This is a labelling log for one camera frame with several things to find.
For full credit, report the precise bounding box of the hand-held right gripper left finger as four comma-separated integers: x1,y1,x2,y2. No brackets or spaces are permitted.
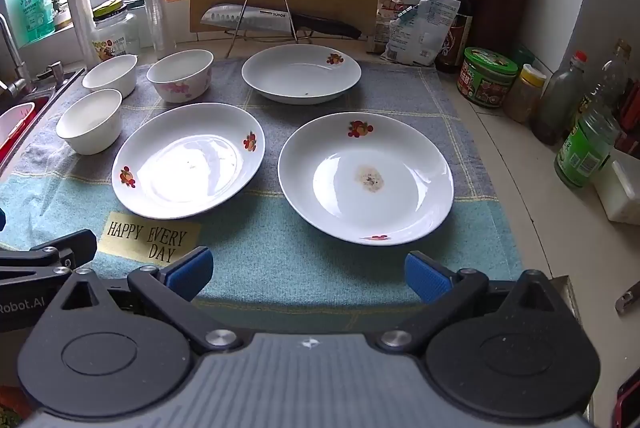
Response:
60,247,244,356

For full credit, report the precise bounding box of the glass jar yellow black lid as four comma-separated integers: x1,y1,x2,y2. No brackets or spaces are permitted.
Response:
91,0,141,62

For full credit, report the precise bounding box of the green lidded jar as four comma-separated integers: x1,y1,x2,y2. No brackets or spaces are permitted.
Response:
456,47,519,109

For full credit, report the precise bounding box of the brown knife block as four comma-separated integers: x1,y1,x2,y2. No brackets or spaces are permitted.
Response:
469,0,531,57

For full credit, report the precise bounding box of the stained white plate fruit print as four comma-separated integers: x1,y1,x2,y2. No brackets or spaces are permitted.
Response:
277,111,455,246

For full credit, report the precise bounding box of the green labelled bottle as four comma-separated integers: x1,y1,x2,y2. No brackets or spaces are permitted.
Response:
554,101,621,189

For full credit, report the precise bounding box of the metal faucet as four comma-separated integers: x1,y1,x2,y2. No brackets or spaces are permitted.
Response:
0,13,32,98

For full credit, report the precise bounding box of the small metal object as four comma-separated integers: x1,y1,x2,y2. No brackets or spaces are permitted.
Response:
615,281,640,315

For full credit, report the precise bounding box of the red and white bag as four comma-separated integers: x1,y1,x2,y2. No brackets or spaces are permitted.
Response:
374,6,403,55

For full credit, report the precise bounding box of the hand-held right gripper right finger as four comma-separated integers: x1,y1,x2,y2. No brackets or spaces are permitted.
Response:
375,251,557,356

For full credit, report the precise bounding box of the small potted plant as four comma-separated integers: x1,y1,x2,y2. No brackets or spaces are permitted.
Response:
50,0,74,32

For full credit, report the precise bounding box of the white printed powder bag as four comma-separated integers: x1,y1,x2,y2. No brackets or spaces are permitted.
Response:
381,0,461,67

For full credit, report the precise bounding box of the dark soy sauce bottle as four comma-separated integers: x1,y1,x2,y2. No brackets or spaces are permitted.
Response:
435,0,476,74

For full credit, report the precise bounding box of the checked grey blue towel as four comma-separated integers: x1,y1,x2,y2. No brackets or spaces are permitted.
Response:
0,57,523,309

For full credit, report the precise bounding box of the white plastic box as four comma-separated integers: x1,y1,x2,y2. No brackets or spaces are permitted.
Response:
594,148,640,226

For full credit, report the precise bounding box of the large black handled kitchen knife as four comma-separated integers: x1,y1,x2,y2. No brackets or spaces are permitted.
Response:
200,4,362,40

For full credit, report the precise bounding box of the steel sink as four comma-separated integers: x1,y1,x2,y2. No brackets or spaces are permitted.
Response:
0,67,87,181

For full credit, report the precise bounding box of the dark red object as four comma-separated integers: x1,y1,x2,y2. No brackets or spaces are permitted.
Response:
617,78,640,154

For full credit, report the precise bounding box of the red and white basin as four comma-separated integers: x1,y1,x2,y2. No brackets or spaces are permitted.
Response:
0,102,37,159

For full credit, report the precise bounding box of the brown bottle red cap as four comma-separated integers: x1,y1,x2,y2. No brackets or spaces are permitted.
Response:
530,51,588,145

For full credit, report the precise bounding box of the white flowered bowl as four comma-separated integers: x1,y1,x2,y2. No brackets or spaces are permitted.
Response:
81,54,139,99
146,49,215,104
55,88,124,156

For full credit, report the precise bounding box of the yellow lidded jar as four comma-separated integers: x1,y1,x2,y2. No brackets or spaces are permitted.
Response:
502,64,547,124

